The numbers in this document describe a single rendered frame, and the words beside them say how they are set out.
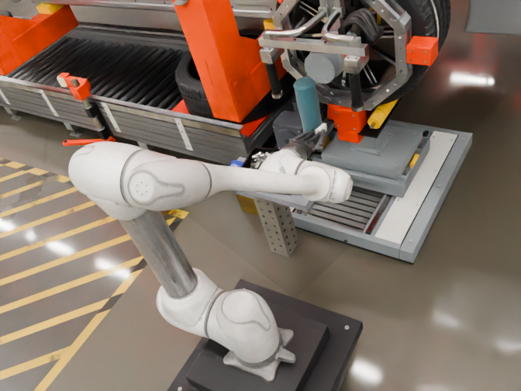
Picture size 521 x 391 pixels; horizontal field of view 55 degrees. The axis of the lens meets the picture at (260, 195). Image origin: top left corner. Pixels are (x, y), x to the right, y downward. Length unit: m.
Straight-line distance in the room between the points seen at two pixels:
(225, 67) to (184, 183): 1.17
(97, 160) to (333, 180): 0.67
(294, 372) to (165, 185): 0.83
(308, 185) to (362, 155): 1.07
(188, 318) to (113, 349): 0.88
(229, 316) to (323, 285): 0.85
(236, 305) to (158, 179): 0.57
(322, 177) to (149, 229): 0.51
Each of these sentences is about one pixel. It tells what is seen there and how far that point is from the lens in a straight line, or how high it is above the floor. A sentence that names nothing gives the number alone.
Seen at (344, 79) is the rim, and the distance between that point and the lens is 2.21.
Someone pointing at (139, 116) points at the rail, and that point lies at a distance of 3.01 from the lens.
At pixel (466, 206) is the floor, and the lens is 2.50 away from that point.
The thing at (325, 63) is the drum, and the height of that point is 0.88.
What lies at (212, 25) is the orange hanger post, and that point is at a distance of 2.09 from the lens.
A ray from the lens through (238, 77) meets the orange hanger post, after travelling 2.24.
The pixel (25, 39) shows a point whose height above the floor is 0.64.
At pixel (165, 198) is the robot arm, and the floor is 1.16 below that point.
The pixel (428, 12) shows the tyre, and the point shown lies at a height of 0.96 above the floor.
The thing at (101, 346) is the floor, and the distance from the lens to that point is 2.43.
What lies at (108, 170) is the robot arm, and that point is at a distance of 1.13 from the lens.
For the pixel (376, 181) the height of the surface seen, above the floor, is 0.16.
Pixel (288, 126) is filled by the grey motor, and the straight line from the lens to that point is 2.41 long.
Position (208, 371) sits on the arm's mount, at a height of 0.37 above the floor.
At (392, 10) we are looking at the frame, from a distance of 1.86.
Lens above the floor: 1.81
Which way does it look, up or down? 43 degrees down
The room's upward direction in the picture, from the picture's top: 18 degrees counter-clockwise
